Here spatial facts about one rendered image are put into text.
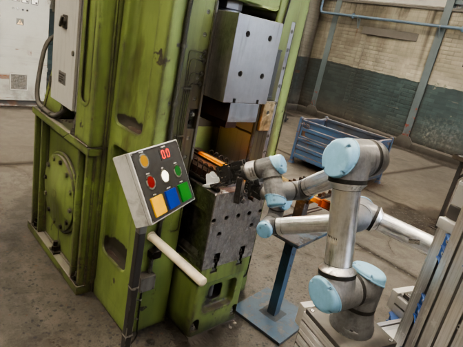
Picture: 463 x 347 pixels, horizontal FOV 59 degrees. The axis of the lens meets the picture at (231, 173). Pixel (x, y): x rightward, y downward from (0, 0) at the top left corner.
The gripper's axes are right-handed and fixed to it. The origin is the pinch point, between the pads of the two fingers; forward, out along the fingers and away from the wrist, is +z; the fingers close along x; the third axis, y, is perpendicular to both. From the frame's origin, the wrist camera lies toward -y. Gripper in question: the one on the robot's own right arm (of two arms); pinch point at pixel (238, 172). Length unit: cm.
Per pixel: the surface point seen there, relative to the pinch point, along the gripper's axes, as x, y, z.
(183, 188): -44.9, -1.7, -13.4
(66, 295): -59, 100, 66
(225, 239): -2.7, 37.7, -3.0
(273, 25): 6, -74, 2
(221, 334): 4, 100, -8
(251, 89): -0.5, -43.3, 2.1
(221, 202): -11.3, 14.1, -3.3
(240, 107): -5.1, -34.2, 2.2
